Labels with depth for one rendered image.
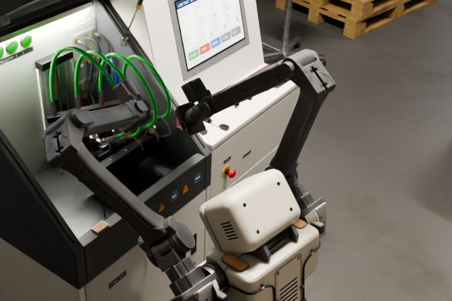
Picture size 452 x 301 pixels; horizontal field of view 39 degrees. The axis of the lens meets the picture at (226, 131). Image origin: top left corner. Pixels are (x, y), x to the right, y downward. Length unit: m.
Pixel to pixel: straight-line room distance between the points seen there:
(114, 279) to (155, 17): 0.96
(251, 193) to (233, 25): 1.36
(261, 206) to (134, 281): 0.93
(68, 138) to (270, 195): 0.51
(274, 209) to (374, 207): 2.24
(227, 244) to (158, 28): 1.10
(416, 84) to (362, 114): 0.69
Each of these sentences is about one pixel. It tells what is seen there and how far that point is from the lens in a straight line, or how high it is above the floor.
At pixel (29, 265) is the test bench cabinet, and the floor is 0.75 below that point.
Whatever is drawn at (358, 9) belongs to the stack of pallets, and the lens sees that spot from 5.68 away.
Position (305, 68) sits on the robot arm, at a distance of 1.61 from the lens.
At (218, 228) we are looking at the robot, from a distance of 1.61.
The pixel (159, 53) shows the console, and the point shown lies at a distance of 2.47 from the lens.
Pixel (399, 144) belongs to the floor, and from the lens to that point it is 4.40.
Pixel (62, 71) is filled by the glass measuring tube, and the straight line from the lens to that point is 2.46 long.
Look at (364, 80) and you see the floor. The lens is 5.10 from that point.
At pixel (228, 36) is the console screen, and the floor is 1.19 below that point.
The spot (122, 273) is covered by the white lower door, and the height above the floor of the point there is 0.71.
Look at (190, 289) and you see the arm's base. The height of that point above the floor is 1.22.
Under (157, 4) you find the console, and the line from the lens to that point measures 2.46.
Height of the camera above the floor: 2.37
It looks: 33 degrees down
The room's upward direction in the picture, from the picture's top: 3 degrees clockwise
